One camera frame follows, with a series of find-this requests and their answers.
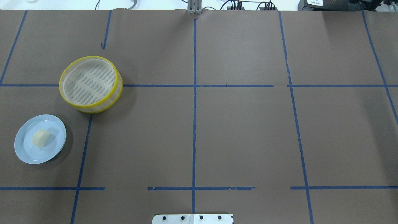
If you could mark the black power strip left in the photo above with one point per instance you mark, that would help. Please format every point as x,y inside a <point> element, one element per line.
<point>237,7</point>

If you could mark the white metal mounting plate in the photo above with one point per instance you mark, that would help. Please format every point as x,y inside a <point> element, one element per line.
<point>193,219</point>

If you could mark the light blue plate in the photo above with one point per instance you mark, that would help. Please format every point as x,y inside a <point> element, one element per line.
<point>31,154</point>

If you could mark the black power strip right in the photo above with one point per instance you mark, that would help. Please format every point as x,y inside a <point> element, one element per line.
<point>268,8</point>

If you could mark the black equipment box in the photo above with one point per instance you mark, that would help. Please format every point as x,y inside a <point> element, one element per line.
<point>323,5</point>

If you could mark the white steamed bun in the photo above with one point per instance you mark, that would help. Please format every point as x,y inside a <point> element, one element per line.
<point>40,137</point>

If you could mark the yellow rimmed bamboo steamer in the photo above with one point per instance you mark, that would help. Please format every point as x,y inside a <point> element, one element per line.
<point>91,84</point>

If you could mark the black power strip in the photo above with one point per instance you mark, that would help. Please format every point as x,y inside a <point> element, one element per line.
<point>237,7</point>
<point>268,8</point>

